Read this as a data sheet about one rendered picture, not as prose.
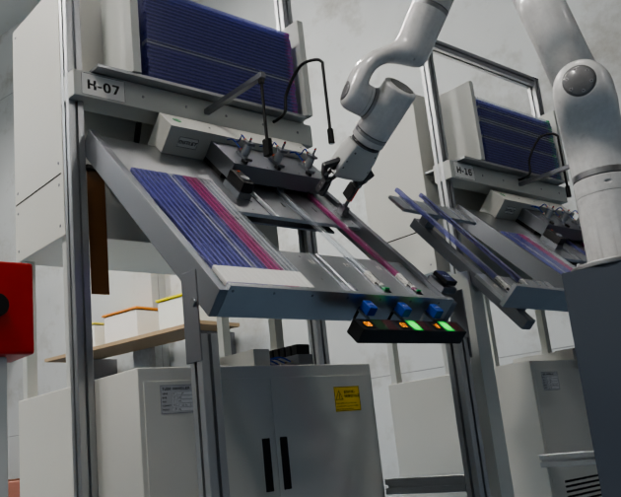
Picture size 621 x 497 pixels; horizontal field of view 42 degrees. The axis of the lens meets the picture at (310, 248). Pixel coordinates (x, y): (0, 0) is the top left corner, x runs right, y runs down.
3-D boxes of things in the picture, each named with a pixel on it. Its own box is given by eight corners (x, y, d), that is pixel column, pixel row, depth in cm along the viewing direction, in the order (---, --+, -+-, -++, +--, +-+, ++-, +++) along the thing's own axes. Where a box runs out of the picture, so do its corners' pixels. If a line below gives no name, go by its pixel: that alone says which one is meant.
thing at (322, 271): (442, 312, 195) (448, 301, 194) (219, 302, 152) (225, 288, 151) (395, 270, 208) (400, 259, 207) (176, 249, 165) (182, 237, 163)
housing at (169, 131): (297, 196, 241) (315, 155, 236) (153, 173, 208) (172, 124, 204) (283, 183, 246) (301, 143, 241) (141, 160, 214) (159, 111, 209)
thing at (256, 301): (441, 323, 195) (454, 299, 193) (217, 317, 152) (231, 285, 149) (438, 320, 196) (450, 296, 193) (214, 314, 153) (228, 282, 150)
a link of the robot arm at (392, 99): (356, 130, 186) (389, 146, 189) (385, 82, 180) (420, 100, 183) (352, 115, 193) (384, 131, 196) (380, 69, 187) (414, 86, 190)
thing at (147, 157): (352, 243, 221) (360, 227, 219) (139, 217, 177) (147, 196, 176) (291, 186, 243) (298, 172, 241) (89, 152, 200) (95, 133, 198)
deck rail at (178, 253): (217, 317, 152) (229, 290, 150) (208, 317, 151) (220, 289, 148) (88, 152, 200) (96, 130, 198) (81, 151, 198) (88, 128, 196)
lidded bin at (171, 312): (230, 324, 657) (227, 293, 663) (195, 321, 627) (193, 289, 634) (190, 333, 684) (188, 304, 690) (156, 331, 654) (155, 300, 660)
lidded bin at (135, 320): (172, 338, 698) (170, 309, 704) (137, 336, 668) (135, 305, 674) (137, 346, 725) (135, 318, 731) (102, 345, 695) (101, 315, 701)
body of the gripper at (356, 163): (375, 133, 198) (352, 170, 203) (345, 126, 191) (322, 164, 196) (390, 151, 193) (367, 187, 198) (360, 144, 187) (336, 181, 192)
